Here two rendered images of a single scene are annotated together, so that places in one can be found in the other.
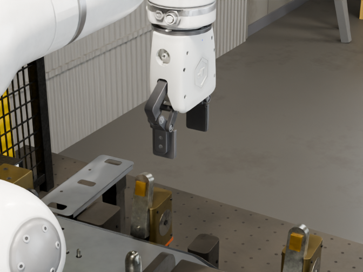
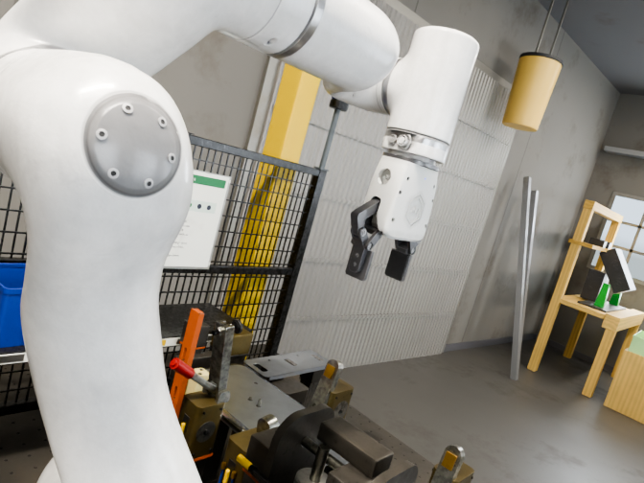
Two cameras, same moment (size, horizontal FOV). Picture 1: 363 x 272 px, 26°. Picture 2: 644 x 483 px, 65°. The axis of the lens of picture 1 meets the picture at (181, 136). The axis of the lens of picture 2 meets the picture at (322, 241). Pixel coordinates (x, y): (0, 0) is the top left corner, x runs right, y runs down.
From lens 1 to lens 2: 42 cm
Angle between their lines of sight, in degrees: 21
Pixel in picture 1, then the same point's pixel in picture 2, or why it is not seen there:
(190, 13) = (423, 141)
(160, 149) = (353, 266)
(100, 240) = (281, 402)
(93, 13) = (330, 24)
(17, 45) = not seen: outside the picture
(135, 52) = (364, 329)
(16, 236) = (115, 98)
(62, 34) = (288, 12)
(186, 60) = (404, 184)
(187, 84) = (398, 209)
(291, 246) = (445, 463)
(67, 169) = not seen: hidden behind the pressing
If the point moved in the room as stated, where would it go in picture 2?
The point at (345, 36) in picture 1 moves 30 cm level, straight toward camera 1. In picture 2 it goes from (514, 375) to (511, 382)
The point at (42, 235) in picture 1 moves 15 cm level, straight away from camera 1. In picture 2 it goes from (153, 124) to (218, 140)
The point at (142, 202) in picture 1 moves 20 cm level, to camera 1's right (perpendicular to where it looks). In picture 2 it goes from (326, 383) to (405, 413)
